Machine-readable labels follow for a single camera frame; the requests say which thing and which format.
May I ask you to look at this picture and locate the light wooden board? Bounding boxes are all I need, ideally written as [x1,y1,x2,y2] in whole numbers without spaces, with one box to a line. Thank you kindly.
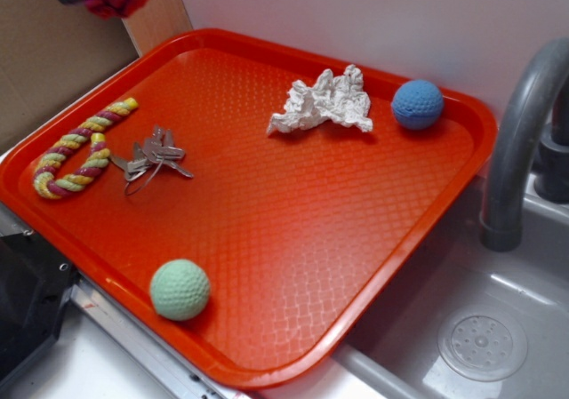
[123,0,193,57]

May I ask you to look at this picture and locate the green dimpled ball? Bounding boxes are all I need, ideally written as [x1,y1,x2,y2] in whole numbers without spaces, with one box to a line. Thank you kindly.
[149,259,211,322]

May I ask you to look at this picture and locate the brown cardboard panel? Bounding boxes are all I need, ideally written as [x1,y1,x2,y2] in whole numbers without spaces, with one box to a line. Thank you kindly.
[1,0,138,151]

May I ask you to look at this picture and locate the blue dimpled ball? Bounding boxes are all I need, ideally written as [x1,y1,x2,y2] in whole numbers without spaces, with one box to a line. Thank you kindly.
[391,79,445,131]

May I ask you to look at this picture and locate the grey curved faucet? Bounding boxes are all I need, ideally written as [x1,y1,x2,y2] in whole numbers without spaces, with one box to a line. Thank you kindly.
[480,37,568,251]

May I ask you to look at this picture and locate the dark grey faucet handle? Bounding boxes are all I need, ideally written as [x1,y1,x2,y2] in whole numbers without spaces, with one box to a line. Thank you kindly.
[534,84,568,203]

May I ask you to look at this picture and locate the black metal bracket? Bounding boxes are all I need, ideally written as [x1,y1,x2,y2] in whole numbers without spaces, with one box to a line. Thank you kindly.
[1,233,77,387]

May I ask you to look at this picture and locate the orange plastic tray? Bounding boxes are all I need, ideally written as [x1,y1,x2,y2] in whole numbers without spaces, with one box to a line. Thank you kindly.
[1,29,497,390]

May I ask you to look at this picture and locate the round sink drain cover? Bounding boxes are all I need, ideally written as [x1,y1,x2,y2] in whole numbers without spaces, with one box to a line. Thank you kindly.
[437,305,528,382]

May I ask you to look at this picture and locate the crumpled white paper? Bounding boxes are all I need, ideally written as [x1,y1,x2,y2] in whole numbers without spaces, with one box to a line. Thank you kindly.
[266,64,373,135]

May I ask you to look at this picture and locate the multicolour twisted rope toy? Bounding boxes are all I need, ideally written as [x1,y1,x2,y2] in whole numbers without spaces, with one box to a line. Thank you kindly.
[32,98,139,200]

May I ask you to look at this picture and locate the bunch of silver keys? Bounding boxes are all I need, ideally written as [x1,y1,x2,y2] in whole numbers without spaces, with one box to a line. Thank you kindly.
[110,125,194,196]

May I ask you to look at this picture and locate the grey sink basin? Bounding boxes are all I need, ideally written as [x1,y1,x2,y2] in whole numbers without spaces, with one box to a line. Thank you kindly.
[333,172,569,399]

